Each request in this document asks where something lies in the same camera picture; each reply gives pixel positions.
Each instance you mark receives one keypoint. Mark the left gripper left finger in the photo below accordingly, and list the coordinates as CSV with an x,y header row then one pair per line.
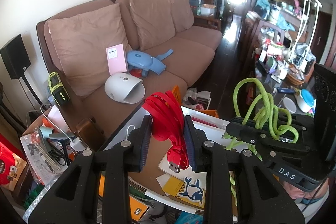
x,y
127,156

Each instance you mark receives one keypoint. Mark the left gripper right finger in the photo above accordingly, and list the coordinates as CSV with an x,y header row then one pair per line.
x,y
210,157

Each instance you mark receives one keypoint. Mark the blue whale sticker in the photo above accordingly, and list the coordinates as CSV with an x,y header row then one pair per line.
x,y
192,191

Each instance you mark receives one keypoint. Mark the yellow checkered envelope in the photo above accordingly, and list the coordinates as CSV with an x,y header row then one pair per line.
x,y
174,186

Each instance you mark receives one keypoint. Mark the red ribbon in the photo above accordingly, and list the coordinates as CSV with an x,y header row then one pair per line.
x,y
168,124

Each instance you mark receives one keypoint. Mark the right hand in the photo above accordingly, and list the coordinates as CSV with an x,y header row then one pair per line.
x,y
296,193

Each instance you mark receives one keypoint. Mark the white cardboard box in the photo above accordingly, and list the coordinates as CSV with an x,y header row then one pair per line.
x,y
116,118

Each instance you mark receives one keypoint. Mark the orange WD box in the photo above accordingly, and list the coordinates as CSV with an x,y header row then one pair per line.
x,y
140,210

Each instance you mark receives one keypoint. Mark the blue tissue pack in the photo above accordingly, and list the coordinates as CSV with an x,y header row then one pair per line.
x,y
187,218

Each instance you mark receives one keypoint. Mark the white helmet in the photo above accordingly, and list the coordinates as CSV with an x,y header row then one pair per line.
x,y
124,88

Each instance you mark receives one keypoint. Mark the orange plastic crate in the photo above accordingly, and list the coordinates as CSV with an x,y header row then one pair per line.
x,y
177,95

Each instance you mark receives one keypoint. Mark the green black lantern device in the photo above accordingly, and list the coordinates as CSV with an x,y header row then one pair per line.
x,y
57,89

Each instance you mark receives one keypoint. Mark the blue plush toy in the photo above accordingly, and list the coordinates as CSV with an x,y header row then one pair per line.
x,y
145,62

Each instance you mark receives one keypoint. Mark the pink booklet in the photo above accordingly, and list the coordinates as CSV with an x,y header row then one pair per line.
x,y
116,57

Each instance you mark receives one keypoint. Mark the red collection gift box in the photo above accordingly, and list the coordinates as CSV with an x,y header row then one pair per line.
x,y
11,168

